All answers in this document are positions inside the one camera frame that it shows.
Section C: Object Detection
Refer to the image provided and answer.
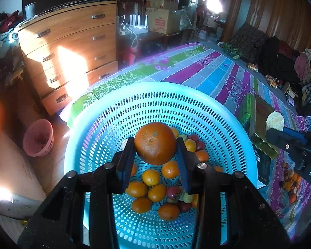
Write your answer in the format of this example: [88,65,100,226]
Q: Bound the wooden wardrobe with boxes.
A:
[221,0,311,52]

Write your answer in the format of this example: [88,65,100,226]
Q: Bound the brown plaid jacket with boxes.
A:
[229,22,268,57]

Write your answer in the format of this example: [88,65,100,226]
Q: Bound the pale beige lumpy piece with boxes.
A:
[266,111,285,131]

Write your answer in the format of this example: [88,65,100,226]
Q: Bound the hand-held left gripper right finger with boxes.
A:
[176,137,292,249]

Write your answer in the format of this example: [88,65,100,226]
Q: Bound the stacked cardboard boxes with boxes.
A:
[146,8,182,34]

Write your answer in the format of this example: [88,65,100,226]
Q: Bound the light blue plastic basket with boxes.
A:
[63,82,258,249]

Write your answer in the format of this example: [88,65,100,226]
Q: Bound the pile of oranges and plums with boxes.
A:
[278,162,304,204]

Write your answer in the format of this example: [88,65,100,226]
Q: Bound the white router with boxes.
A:
[130,14,148,30]

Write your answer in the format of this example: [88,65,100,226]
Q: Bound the grey cup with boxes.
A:
[24,2,37,18]

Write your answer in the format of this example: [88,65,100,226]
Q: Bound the large dark orange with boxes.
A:
[134,122,177,165]

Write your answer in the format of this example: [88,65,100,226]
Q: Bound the dark wooden desk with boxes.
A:
[115,0,195,65]

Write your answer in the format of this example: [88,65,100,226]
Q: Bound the white power strip with cables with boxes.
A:
[118,16,139,47]

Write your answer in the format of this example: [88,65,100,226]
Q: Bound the mixed clothes pile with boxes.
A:
[0,10,24,57]

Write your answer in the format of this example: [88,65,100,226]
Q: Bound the wooden dresser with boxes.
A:
[17,0,119,116]

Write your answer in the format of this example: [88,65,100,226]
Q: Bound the patterned bag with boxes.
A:
[180,9,193,32]

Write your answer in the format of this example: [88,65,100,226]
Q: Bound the pink plastic basket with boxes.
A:
[23,119,54,157]

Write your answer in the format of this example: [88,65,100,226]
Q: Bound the dark clothes heap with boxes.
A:
[258,36,301,83]

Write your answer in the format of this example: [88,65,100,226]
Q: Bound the orange snack packet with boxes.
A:
[266,75,279,89]

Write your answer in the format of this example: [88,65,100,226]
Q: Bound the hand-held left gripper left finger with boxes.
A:
[17,137,136,249]

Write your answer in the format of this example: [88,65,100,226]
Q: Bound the white cardboard box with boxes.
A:
[0,194,46,220]

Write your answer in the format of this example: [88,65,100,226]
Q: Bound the heap of oranges and plums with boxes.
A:
[120,127,223,221]

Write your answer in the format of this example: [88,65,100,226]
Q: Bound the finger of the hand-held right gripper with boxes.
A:
[266,128,305,170]
[284,127,307,143]

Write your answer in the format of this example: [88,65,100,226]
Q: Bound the black product box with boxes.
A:
[255,148,272,186]

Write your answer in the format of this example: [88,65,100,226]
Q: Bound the green snack packet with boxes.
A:
[220,43,243,59]

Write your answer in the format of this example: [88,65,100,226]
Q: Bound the flat cardboard gift box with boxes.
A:
[239,93,281,160]

